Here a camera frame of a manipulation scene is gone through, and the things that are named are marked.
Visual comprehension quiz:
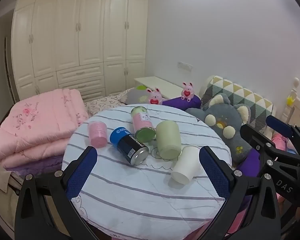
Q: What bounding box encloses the white wall socket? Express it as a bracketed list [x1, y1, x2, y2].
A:
[177, 61, 193, 70]

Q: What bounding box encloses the pink cup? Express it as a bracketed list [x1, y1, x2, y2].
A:
[87, 121, 107, 148]

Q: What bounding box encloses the purple pillow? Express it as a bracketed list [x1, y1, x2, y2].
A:
[162, 95, 202, 110]

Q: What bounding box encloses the pink bunny toy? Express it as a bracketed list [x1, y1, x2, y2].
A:
[146, 88, 167, 105]
[181, 81, 195, 102]

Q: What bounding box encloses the heart printed bed sheet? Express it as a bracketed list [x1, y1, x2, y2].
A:
[84, 92, 130, 117]

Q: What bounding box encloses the pink can with green lid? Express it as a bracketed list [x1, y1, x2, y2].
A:
[130, 106, 156, 143]

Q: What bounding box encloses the triangle patterned cushion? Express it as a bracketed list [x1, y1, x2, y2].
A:
[201, 76, 275, 132]

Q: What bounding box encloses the white cup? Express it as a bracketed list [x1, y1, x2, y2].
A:
[170, 146, 200, 183]

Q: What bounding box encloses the blue and black can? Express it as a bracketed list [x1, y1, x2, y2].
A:
[109, 127, 149, 165]

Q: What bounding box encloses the pink floral quilt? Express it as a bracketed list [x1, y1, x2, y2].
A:
[0, 88, 89, 169]

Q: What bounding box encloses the grey pillow with green patch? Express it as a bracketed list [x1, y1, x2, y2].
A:
[125, 85, 153, 105]

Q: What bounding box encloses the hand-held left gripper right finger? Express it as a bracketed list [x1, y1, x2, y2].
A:
[197, 147, 282, 240]

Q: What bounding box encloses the purple cloth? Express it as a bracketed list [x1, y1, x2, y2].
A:
[236, 150, 262, 178]

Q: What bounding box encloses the beige garment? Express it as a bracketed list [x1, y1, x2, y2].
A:
[0, 159, 23, 230]

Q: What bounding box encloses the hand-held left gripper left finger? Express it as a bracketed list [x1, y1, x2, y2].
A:
[14, 146, 98, 240]

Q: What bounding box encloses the striped white tablecloth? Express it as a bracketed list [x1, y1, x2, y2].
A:
[61, 104, 232, 236]

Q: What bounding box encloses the pale green cup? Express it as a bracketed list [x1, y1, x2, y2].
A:
[156, 121, 180, 160]

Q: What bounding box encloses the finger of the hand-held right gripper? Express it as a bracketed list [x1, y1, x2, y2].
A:
[240, 123, 300, 163]
[266, 115, 300, 156]

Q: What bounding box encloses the cream wardrobe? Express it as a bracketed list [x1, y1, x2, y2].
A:
[10, 0, 150, 103]

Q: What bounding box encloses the grey plush toy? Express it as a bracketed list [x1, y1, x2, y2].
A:
[185, 93, 253, 164]

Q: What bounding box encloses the purple blanket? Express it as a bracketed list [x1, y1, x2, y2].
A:
[5, 154, 65, 178]

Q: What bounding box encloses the white bedside bench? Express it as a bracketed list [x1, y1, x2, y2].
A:
[134, 76, 184, 99]

